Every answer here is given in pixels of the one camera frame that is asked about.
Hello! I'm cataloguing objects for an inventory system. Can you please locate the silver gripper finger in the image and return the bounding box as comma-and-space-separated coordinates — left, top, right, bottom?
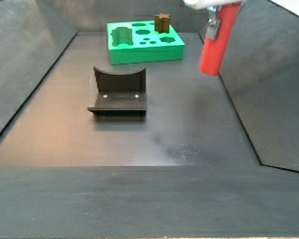
206, 6, 220, 40

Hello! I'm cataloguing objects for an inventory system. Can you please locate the green notched block peg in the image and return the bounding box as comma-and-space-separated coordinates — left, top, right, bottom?
109, 26, 133, 48

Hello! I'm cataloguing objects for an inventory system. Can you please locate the green shape sorter board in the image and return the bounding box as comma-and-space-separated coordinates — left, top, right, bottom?
107, 21, 184, 64

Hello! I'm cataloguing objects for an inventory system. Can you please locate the brown star peg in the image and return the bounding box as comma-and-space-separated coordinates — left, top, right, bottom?
155, 13, 171, 34

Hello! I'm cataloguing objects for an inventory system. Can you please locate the red oval cylinder peg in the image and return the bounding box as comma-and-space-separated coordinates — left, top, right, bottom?
199, 3, 240, 76

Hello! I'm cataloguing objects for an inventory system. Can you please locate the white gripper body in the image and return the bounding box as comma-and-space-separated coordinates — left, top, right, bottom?
183, 0, 244, 9

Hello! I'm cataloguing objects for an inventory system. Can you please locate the black curved peg holder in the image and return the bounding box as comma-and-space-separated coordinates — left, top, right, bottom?
87, 67, 147, 114

